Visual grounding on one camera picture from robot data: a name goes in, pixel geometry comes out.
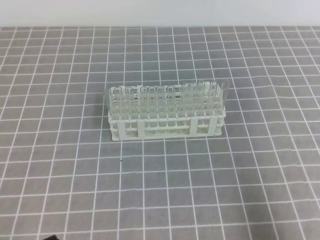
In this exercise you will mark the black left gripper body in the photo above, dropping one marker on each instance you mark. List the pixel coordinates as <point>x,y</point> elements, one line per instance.
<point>52,237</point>

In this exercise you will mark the clear glass test tube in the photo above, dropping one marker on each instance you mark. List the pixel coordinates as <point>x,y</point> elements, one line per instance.
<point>224,89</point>

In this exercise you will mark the grey white-grid tablecloth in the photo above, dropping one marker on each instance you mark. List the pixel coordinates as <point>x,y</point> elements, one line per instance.
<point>61,174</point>

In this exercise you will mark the clear tube in rack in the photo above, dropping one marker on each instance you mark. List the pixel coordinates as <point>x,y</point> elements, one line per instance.
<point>117,102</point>
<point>152,102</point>
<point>129,98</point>
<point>143,102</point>
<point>200,98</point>
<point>184,99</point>
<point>161,103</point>
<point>171,101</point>
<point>192,99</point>

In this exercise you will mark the white plastic test tube rack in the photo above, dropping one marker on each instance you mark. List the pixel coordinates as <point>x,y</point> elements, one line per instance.
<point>125,129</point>

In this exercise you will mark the clear tube at rack right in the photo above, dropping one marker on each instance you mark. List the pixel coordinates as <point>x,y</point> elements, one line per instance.
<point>211,97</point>

